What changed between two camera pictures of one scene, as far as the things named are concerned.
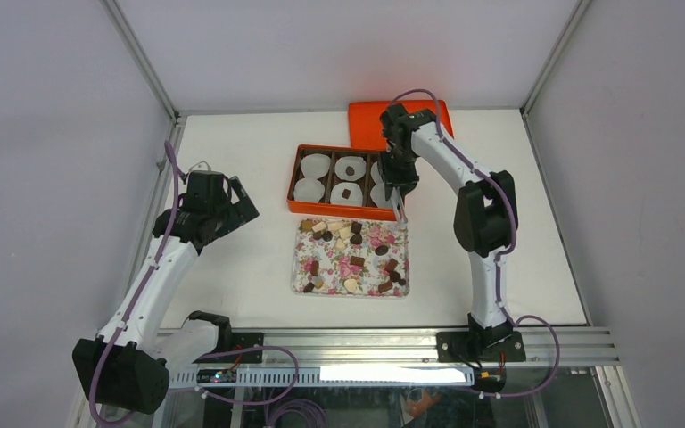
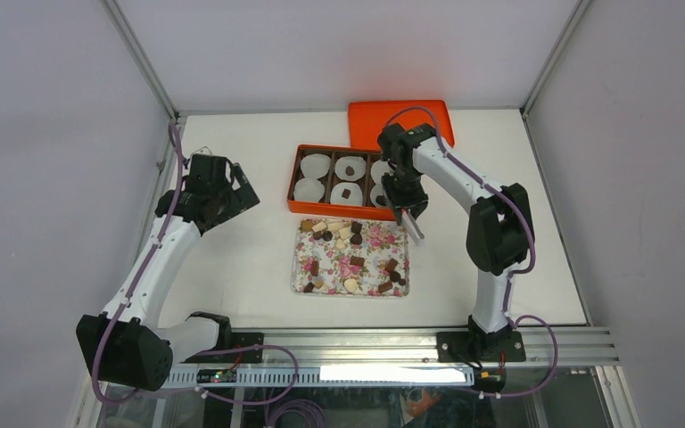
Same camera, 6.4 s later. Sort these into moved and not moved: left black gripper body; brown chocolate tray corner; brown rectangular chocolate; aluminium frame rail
Moved: left black gripper body
Not moved: aluminium frame rail; brown rectangular chocolate; brown chocolate tray corner
